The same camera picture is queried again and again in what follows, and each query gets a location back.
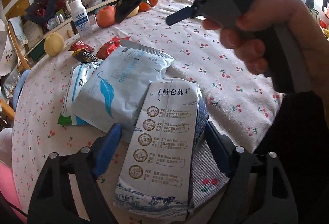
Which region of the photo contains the dark blue flower bouquet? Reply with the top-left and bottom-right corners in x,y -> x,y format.
24,0 -> 59,25

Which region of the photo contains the person's dark clothing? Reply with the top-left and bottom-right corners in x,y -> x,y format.
253,91 -> 329,224

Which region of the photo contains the white plastic bottle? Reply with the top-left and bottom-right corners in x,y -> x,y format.
69,0 -> 93,37

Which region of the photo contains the person's right hand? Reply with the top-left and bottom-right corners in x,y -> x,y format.
203,0 -> 329,101

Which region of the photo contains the glass kettle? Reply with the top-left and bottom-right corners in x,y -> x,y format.
64,0 -> 74,17

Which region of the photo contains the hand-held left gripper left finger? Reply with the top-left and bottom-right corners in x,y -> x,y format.
27,122 -> 122,224

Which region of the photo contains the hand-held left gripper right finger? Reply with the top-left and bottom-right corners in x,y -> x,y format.
198,121 -> 299,224

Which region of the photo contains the large yellow pear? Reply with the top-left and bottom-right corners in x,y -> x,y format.
125,5 -> 140,19

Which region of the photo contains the red orange apple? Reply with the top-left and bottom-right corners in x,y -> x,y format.
96,5 -> 117,29

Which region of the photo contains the white green plastic pack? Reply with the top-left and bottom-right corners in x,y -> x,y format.
58,61 -> 103,127

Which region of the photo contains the wooden chair with lace cloth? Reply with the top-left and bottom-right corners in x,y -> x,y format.
6,17 -> 31,70

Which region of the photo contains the red snack wrapper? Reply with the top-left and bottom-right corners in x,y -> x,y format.
96,36 -> 132,60
69,41 -> 95,53

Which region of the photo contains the small yellow pear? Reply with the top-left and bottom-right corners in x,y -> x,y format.
44,32 -> 65,57

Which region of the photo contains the black coffee sachet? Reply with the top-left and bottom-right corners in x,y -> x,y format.
72,48 -> 104,64

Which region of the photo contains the blue chair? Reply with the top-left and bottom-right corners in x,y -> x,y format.
14,69 -> 31,111

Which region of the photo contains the white television cabinet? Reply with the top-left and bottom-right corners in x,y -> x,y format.
26,0 -> 124,60

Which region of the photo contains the blue white milk carton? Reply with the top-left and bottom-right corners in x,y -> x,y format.
112,77 -> 209,222

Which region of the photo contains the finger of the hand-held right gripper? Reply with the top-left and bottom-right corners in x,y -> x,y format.
166,6 -> 199,26
114,0 -> 147,24

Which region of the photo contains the light blue feather print package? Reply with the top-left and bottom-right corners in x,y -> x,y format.
71,39 -> 176,135

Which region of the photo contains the white plastic bag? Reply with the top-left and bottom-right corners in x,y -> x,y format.
0,127 -> 14,160

